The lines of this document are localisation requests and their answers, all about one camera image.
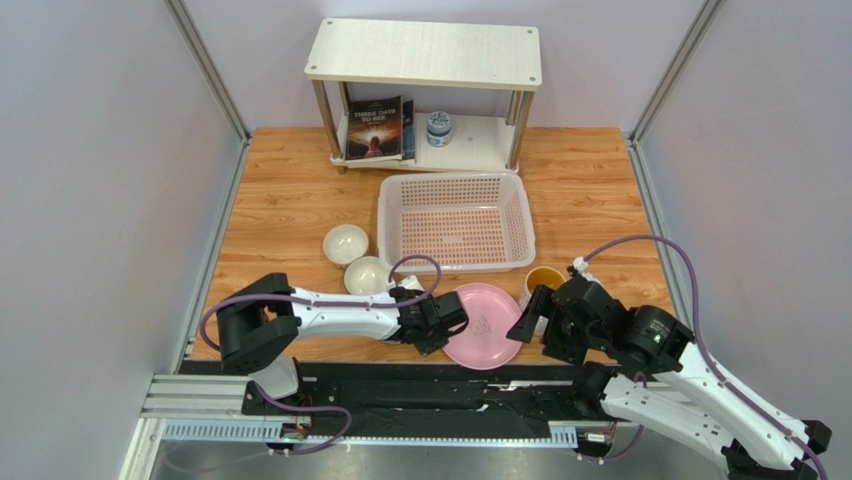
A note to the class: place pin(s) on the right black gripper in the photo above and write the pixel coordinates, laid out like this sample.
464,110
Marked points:
544,316

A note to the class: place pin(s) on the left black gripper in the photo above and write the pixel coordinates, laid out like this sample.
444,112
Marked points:
437,341

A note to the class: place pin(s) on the pink plastic plate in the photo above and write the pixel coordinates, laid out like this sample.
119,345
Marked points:
484,344

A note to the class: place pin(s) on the patterned mug yellow interior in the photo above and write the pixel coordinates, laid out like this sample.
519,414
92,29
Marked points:
542,275

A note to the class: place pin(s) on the white bowl black exterior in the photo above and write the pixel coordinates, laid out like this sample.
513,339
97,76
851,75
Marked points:
367,276

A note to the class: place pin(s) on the white bowl yellow rim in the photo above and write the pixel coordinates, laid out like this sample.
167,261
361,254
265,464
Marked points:
344,244

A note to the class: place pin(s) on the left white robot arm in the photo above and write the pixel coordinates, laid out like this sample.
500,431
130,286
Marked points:
257,324

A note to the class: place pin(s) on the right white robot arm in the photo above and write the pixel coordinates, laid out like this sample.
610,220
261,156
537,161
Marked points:
665,382

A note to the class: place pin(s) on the white plastic perforated bin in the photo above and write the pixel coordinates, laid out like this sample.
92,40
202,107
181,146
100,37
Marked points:
468,222

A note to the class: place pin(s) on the blue white ceramic jar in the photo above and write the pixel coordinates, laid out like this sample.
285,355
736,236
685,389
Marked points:
439,128

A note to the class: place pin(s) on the dark paperback book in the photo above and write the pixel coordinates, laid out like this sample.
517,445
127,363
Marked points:
374,130

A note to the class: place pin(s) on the white two-tier shelf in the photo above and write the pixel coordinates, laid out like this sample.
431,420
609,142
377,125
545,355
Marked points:
432,54

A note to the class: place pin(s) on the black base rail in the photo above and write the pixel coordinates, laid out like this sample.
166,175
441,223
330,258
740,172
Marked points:
397,404

